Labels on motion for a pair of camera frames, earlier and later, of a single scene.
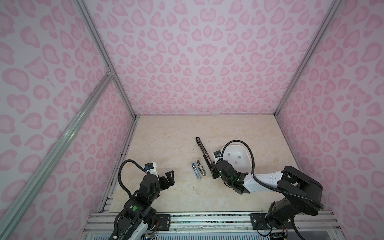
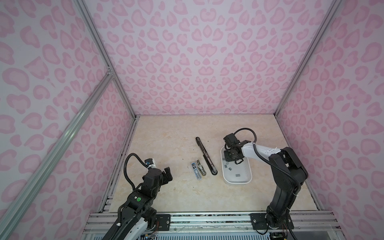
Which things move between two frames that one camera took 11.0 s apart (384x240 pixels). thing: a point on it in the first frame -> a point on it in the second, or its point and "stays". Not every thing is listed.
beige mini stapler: (200, 168) stays
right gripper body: (215, 173) -> (229, 156)
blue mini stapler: (196, 172) stays
